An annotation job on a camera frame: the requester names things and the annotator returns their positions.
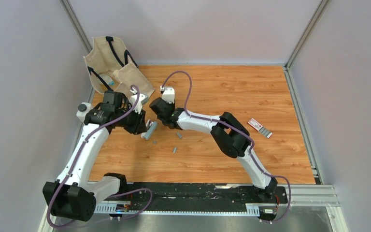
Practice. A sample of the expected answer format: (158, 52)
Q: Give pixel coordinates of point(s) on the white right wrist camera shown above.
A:
(168, 94)

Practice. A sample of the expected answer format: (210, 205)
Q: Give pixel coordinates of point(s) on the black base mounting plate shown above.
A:
(155, 197)

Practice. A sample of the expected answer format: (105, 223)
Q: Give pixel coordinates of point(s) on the red white staple box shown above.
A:
(260, 128)

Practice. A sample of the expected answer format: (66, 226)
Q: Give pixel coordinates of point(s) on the small bottle in bag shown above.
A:
(108, 80)

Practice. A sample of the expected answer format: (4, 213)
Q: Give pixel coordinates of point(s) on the light blue white stapler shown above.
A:
(151, 126)

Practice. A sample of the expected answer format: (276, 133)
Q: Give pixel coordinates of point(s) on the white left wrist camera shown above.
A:
(138, 101)

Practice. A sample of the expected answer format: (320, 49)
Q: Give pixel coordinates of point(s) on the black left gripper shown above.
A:
(139, 125)

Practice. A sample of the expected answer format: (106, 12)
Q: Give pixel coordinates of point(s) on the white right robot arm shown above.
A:
(232, 138)

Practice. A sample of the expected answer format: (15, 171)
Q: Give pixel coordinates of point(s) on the white bottle black cap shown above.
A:
(83, 109)

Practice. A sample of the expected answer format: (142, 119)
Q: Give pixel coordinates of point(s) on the beige canvas tote bag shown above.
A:
(110, 56)

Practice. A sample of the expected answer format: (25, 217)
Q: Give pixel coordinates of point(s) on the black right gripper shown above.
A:
(173, 105)

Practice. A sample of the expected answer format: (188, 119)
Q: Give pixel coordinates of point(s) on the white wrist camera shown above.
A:
(138, 101)
(168, 94)

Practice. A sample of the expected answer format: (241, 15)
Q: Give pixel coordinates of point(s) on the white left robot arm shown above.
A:
(70, 195)

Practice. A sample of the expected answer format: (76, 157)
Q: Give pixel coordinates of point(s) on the aluminium frame rail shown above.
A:
(298, 196)

